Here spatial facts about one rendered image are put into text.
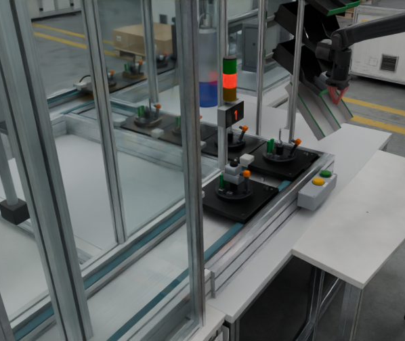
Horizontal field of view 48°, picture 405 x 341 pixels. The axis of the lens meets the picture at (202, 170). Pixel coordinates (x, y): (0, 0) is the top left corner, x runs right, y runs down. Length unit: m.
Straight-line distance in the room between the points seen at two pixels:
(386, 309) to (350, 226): 1.05
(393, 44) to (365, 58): 0.38
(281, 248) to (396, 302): 1.30
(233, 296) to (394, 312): 1.45
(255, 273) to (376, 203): 0.64
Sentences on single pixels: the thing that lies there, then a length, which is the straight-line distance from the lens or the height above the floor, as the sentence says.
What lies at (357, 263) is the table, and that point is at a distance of 1.59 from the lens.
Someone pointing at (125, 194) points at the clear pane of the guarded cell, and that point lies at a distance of 0.88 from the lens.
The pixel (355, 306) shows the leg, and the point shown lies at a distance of 1.62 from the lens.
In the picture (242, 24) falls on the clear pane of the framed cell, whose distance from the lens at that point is 2.88.
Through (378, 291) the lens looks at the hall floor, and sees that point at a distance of 2.82.
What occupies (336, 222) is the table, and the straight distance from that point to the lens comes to 1.76.
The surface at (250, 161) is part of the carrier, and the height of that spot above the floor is 0.98.
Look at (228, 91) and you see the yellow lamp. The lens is 1.68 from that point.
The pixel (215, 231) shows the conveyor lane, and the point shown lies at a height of 0.92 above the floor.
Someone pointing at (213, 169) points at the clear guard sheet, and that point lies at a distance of 1.79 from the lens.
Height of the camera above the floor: 1.85
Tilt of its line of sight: 29 degrees down
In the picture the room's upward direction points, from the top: 2 degrees counter-clockwise
